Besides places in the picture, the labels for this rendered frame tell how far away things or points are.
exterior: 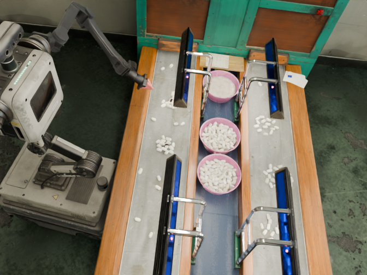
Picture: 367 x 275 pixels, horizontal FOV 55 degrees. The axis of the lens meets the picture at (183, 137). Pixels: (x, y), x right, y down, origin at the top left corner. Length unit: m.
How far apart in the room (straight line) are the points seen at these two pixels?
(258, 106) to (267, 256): 1.03
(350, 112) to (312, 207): 1.84
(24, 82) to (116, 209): 0.82
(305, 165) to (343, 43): 2.02
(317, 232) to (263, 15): 1.43
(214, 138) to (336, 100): 1.91
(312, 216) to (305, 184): 0.20
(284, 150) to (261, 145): 0.15
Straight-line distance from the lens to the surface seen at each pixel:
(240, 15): 2.54
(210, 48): 2.70
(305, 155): 2.35
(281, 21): 2.60
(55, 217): 2.48
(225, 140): 2.27
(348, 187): 3.34
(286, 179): 1.79
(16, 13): 4.08
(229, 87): 2.57
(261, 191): 2.15
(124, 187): 2.03
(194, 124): 2.28
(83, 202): 2.34
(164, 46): 2.66
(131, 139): 2.19
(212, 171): 2.14
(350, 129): 3.72
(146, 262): 1.91
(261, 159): 2.26
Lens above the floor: 2.60
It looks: 56 degrees down
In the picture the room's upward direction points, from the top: 9 degrees clockwise
